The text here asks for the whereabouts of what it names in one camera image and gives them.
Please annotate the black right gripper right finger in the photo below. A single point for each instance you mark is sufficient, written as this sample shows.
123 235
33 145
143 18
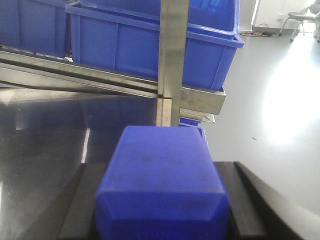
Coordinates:
259 212

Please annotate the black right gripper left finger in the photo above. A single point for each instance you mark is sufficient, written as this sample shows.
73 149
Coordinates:
80 220

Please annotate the blue block part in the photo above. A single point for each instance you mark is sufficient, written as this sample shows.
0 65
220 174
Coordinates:
162 184

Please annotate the middle blue storage bin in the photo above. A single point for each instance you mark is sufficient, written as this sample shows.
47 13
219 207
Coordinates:
124 36

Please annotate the blue storage bin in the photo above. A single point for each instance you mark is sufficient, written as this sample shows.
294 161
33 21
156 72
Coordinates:
124 36
39 26

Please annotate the left blue storage bin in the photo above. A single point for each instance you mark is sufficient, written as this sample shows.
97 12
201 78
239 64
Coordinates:
39 26

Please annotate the grey office chair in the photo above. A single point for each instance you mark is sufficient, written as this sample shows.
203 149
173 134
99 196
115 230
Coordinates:
310 14

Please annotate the stainless steel shelf frame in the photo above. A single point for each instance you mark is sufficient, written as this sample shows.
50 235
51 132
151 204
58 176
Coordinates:
174 100

